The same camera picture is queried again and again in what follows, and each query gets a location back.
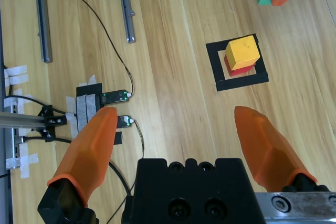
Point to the grey tape strip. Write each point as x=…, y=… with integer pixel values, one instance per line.
x=81, y=111
x=91, y=106

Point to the black corner bracket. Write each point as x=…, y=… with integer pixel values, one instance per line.
x=56, y=121

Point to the silver USB hub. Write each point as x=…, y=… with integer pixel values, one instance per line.
x=11, y=145

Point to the grey aluminium rail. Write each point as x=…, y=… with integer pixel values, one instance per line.
x=126, y=6
x=43, y=24

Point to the aluminium profile bar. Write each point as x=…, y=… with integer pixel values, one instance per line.
x=23, y=120

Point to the black tape square outline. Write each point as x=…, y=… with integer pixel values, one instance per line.
x=236, y=85

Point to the black USB adapter green light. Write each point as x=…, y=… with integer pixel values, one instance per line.
x=124, y=121
x=115, y=96

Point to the yellow wooden cube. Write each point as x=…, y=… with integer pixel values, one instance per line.
x=242, y=51

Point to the small white masking tape piece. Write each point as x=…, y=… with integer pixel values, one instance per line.
x=92, y=79

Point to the white masking tape strip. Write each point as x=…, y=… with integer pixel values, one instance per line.
x=18, y=79
x=18, y=102
x=15, y=70
x=71, y=103

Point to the large black tape patch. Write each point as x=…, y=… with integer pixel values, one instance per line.
x=89, y=89

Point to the white masking tape cross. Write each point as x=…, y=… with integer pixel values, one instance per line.
x=25, y=163

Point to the small black tape patch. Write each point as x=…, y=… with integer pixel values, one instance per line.
x=118, y=138

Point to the red wooden cube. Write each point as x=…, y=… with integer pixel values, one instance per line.
x=236, y=72

